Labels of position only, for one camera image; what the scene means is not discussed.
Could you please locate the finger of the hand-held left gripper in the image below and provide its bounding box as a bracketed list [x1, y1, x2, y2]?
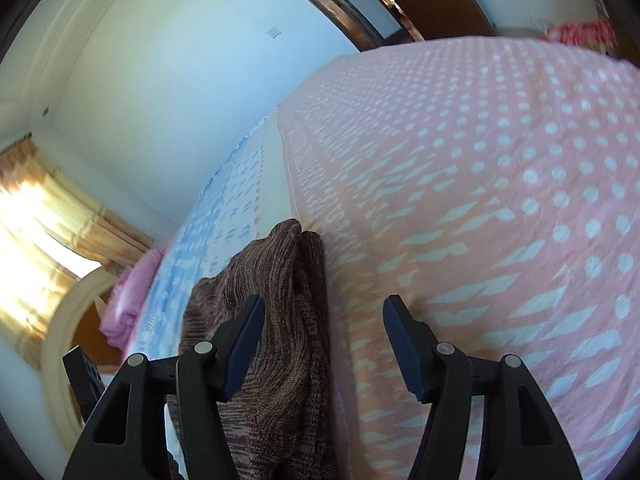
[62, 347, 107, 431]

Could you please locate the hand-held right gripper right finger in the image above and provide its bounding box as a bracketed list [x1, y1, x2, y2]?
[382, 295, 583, 480]

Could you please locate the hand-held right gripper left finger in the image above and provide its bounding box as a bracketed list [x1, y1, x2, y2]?
[62, 294, 266, 480]

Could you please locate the brown knit sweater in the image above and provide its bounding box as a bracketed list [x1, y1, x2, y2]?
[165, 218, 341, 480]

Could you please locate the cream and wood headboard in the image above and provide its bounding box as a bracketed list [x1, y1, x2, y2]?
[40, 265, 126, 441]

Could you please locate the folded pink quilt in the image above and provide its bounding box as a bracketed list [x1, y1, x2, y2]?
[98, 247, 168, 348]

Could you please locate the blue and pink patterned bedsheet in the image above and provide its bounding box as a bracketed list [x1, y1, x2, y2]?
[120, 35, 640, 480]

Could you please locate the yellow curtain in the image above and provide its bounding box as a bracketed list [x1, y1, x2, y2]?
[0, 137, 156, 371]

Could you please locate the red patterned cloth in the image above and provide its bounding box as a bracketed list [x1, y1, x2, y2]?
[542, 22, 619, 54]

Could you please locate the dark wooden door frame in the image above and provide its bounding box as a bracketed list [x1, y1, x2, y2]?
[280, 0, 426, 53]

